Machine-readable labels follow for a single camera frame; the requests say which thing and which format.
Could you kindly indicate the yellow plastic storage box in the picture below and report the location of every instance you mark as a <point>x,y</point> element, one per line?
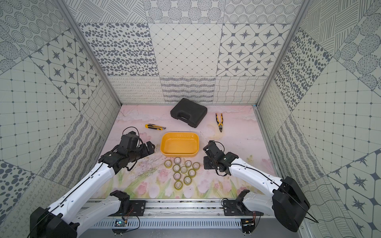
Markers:
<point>180,144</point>

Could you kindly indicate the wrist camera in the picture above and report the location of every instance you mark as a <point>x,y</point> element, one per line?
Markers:
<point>216,150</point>
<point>129,141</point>

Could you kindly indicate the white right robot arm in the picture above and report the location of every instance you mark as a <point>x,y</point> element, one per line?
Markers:
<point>281,197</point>

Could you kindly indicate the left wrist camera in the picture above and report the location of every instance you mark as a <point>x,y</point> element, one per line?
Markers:
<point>129,141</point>

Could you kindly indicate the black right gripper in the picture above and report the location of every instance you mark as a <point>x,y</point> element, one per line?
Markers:
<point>206,163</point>

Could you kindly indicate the yellow black pliers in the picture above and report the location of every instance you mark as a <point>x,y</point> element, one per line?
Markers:
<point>219,120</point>

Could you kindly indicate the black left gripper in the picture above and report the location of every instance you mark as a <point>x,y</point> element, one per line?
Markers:
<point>142,148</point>

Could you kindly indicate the black plastic tool case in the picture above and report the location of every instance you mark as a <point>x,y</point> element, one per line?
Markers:
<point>189,112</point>

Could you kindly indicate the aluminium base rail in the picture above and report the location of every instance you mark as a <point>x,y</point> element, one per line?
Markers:
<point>180,214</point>

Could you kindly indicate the transparent tape roll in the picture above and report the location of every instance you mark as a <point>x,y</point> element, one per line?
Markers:
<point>184,170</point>
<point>176,168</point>
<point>177,160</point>
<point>168,164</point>
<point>188,164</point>
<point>192,173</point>
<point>178,185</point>
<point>177,176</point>
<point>187,180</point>
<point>196,166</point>

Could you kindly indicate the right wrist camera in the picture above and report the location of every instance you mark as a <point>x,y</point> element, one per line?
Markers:
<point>216,150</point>

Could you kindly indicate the yellow black utility knife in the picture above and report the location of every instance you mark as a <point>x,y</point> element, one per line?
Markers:
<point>155,127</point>

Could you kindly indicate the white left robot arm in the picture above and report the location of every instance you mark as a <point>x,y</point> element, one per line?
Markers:
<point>64,217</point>

